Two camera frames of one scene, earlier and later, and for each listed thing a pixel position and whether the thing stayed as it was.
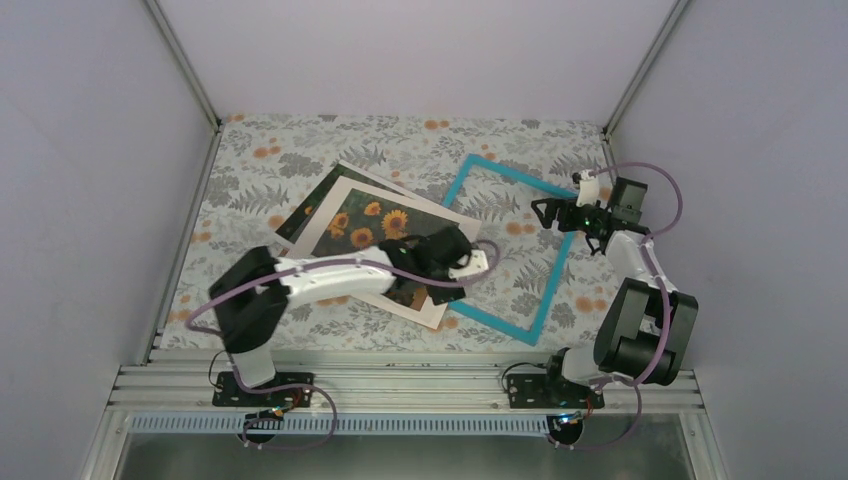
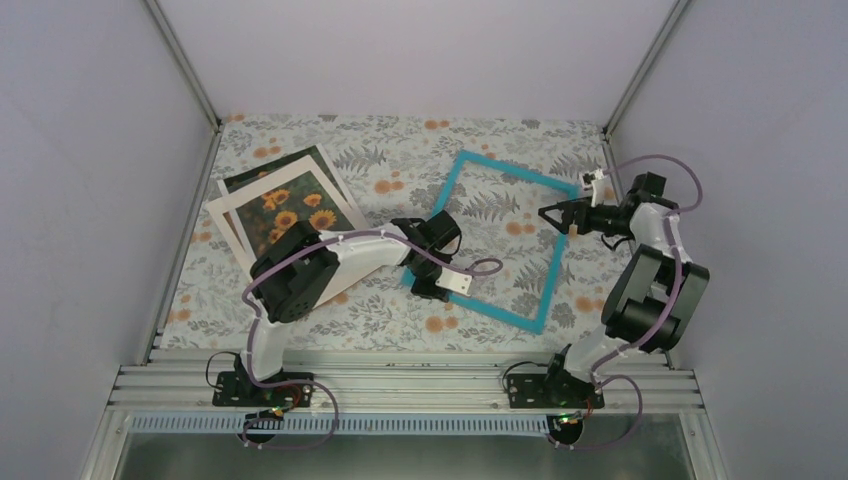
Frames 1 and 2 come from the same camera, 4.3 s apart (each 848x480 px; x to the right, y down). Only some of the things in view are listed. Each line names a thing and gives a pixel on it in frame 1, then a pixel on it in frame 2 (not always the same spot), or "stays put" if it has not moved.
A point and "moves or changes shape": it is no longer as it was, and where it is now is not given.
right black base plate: x=541 y=391 stays put
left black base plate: x=229 y=391 stays put
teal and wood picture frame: x=533 y=335 moves or changes shape
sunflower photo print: x=295 y=226 → x=236 y=182
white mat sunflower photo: x=358 y=216 → x=252 y=214
